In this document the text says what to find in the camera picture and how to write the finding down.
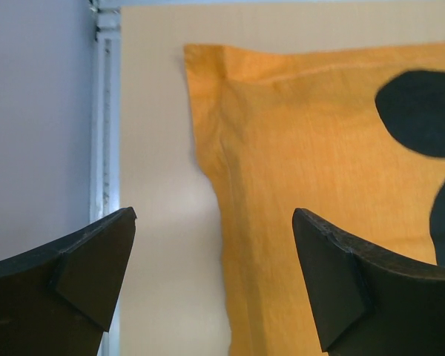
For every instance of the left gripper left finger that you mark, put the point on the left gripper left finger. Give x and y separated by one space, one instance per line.
60 298

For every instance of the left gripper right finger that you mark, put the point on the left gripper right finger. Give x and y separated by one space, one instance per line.
365 299

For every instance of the orange patterned pillowcase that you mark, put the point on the orange patterned pillowcase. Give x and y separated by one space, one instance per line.
278 132

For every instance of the aluminium rail left side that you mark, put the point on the aluminium rail left side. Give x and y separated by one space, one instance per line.
104 149

